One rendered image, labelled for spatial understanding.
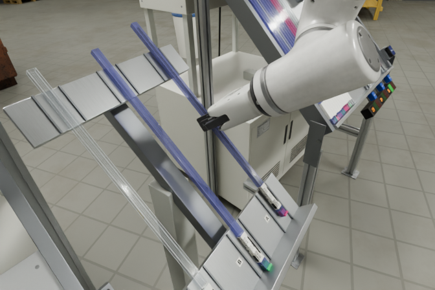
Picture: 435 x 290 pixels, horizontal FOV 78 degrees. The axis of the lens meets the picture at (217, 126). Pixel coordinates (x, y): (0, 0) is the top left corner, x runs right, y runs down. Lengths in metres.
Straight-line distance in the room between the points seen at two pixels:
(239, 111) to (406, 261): 1.31
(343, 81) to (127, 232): 1.38
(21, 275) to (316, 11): 0.56
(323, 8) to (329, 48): 0.09
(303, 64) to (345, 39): 0.06
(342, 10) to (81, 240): 1.52
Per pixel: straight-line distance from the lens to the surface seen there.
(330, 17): 0.45
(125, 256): 1.50
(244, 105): 0.43
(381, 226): 1.70
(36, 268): 0.52
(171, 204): 0.57
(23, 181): 0.89
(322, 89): 0.38
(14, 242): 0.89
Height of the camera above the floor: 1.22
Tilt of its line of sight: 34 degrees down
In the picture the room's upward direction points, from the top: 2 degrees counter-clockwise
